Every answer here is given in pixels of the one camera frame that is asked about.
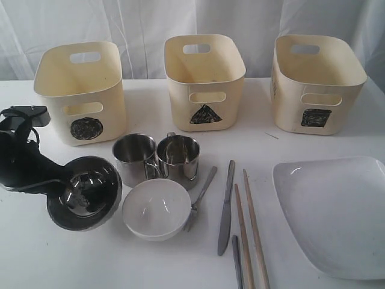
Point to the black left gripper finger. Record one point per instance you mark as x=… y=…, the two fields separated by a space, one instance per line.
x=58 y=189

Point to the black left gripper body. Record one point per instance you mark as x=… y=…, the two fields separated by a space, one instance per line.
x=22 y=164

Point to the stainless steel bowl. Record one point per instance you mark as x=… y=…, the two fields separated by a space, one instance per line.
x=92 y=196

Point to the stainless steel mug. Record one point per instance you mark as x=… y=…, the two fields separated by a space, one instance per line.
x=135 y=157
x=177 y=158

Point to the white ceramic bowl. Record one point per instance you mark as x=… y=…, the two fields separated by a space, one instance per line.
x=156 y=210

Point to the cream bin with circle mark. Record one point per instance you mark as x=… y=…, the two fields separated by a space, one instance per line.
x=81 y=85

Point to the small steel fork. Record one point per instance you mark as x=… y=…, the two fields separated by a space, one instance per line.
x=195 y=206

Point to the steel table knife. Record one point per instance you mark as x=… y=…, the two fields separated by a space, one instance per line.
x=225 y=224

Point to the cream bin with triangle mark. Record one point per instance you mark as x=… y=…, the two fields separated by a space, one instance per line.
x=205 y=76

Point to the left wooden chopstick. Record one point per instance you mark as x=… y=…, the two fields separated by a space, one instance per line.
x=248 y=266

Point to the wooden chopstick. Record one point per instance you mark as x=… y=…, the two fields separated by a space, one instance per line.
x=248 y=266
x=256 y=236

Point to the right wooden chopstick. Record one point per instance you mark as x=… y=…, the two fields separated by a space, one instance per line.
x=256 y=236

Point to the white square ceramic plate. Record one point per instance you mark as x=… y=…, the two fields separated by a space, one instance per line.
x=335 y=210

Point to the cream bin with square mark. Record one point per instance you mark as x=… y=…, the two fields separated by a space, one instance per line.
x=315 y=81

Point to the steel utensil handle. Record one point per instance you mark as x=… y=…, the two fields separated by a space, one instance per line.
x=237 y=261

